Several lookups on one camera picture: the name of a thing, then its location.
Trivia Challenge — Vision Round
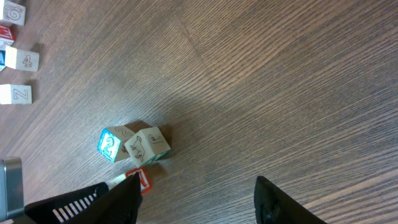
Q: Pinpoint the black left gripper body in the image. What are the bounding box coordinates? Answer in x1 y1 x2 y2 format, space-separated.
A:
24 182 109 224

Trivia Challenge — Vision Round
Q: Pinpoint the green side animal block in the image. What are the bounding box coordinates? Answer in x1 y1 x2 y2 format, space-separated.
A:
106 168 152 195

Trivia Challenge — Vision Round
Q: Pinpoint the red U letter block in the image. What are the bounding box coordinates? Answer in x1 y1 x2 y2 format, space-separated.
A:
0 25 15 50

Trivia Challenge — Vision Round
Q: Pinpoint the green Z letter block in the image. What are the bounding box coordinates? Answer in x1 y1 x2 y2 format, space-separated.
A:
124 127 171 168

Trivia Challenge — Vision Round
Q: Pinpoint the red A letter block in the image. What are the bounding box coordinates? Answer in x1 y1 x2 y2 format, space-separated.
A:
0 50 6 72

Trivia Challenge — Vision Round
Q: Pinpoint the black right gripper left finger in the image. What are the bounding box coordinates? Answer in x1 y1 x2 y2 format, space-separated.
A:
66 173 142 224

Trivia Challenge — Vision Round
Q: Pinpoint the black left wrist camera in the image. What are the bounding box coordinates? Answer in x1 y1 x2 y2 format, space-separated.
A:
1 157 24 222

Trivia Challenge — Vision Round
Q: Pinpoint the yellow S corner block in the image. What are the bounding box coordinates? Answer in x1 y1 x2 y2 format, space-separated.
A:
1 0 26 27

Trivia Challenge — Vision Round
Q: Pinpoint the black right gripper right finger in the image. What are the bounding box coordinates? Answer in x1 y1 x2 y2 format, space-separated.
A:
254 176 326 224

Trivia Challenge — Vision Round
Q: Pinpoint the blue 2 number block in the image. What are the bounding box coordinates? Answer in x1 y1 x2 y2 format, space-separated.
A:
97 126 135 162

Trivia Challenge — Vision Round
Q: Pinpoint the white 8 number block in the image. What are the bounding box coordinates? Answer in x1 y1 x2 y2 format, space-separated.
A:
1 84 32 105

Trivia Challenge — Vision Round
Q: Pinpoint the red Q letter block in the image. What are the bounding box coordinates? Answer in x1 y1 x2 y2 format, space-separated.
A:
4 46 40 72

